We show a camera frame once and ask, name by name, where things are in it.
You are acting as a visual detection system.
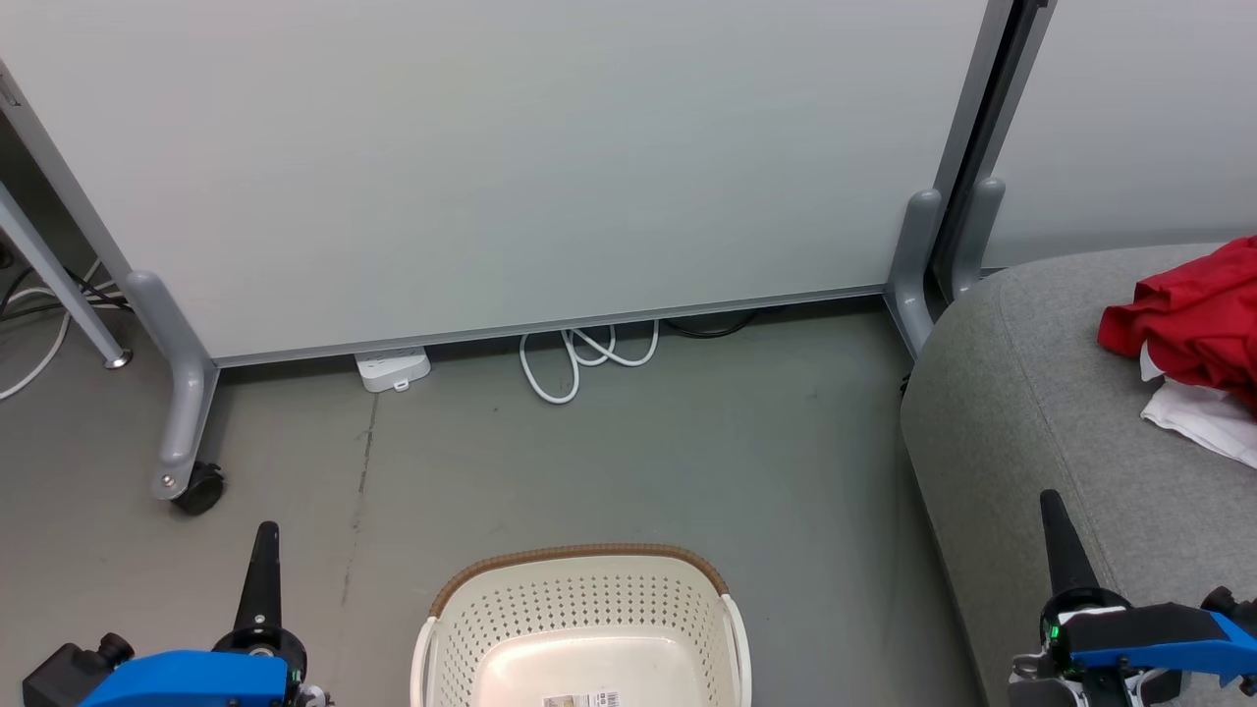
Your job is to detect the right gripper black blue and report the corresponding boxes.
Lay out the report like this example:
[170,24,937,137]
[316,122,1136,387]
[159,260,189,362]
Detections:
[1039,489,1257,707]

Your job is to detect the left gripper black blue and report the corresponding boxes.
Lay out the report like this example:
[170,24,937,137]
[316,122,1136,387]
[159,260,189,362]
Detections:
[22,522,331,707]

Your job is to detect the red shirt with white stripes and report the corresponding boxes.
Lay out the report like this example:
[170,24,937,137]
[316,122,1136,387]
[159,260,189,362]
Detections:
[1097,236,1257,411]

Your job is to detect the cream perforated laundry basket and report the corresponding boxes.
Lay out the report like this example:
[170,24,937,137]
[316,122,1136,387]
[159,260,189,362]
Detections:
[410,543,753,707]

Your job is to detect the black caster wheel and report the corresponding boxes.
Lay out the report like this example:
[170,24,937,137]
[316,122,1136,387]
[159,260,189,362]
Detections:
[172,462,226,517]

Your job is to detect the grey fabric sofa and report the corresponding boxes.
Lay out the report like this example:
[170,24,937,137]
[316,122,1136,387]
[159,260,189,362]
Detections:
[900,243,1257,707]

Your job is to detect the long grey partition foot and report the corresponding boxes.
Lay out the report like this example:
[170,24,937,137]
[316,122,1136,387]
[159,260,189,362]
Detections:
[125,271,220,501]

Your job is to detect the white power strip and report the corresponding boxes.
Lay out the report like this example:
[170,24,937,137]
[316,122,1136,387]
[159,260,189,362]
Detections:
[355,346,432,395]

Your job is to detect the grey upright partition foot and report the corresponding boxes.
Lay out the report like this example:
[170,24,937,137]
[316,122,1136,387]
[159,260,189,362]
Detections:
[947,176,1007,301]
[883,189,945,360]

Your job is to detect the grey metal desk leg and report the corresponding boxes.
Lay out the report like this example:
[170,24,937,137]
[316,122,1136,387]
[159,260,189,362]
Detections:
[0,180,135,370]

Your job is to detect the narrow white partition panel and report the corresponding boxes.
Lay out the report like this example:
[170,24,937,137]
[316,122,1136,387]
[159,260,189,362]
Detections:
[982,0,1257,271]

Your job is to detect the wide white partition panel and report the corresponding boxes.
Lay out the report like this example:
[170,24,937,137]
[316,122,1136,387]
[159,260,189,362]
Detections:
[0,0,991,368]

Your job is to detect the white floor cable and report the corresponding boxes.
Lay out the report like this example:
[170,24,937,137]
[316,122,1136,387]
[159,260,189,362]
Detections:
[0,258,131,403]

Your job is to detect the black floor cables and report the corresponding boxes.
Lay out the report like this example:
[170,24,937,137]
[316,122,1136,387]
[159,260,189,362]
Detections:
[0,250,134,321]

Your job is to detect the white coiled power cable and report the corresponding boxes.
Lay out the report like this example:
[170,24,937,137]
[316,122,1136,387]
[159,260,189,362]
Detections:
[518,321,660,407]

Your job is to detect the black cable under partition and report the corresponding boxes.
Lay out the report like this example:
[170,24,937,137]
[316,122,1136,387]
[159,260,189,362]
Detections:
[662,308,759,341]

